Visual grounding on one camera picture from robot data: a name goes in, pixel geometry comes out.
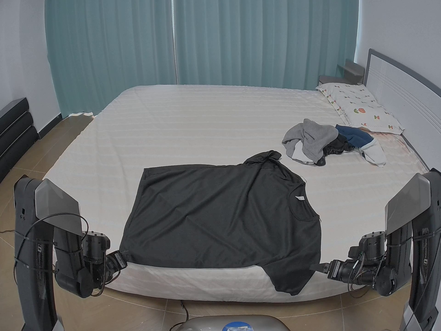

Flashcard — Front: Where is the bed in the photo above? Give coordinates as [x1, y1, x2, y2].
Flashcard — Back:
[48, 49, 441, 302]

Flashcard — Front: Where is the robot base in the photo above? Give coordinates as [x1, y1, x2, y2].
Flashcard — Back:
[177, 315, 290, 331]

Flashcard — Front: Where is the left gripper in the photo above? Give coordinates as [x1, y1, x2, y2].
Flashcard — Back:
[103, 250, 128, 282]

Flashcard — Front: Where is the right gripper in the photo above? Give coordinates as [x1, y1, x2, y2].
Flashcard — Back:
[309, 259, 377, 286]

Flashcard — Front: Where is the blue-green curtain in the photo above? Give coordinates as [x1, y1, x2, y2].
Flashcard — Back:
[45, 0, 177, 118]
[174, 0, 360, 90]

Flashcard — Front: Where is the black T-shirt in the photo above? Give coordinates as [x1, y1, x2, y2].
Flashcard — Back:
[119, 150, 322, 296]

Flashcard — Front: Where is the grey bedside table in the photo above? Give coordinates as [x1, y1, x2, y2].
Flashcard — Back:
[318, 60, 366, 86]

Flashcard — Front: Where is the pile of clothes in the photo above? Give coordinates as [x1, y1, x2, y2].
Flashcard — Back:
[282, 119, 386, 168]

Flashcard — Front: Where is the black chest of drawers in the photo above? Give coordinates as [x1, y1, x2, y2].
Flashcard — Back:
[0, 97, 38, 183]

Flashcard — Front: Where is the white printed pillow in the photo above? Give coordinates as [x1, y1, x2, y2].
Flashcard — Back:
[315, 82, 406, 135]

